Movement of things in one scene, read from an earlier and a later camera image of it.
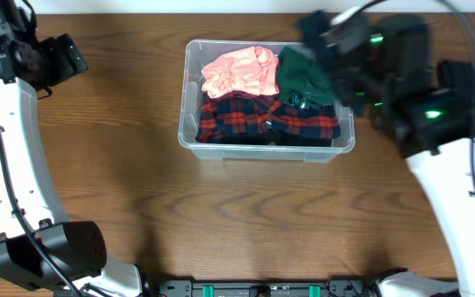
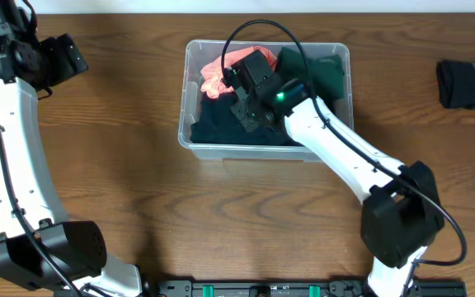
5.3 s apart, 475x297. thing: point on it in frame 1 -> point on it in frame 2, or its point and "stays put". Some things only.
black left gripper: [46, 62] stays put
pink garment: [252, 70] stays put
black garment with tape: [459, 75] stays put
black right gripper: [344, 82] -> [242, 107]
